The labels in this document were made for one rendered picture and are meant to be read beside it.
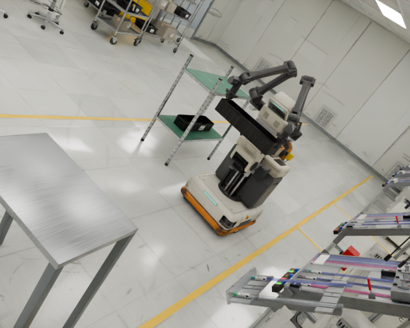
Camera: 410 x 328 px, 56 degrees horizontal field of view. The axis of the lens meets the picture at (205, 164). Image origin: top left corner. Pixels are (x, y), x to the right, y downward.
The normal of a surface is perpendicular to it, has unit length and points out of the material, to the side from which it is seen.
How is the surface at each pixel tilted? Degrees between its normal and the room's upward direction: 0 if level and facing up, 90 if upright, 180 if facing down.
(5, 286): 0
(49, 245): 0
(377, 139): 90
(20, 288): 0
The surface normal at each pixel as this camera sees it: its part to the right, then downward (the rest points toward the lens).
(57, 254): 0.52, -0.76
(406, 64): -0.53, 0.08
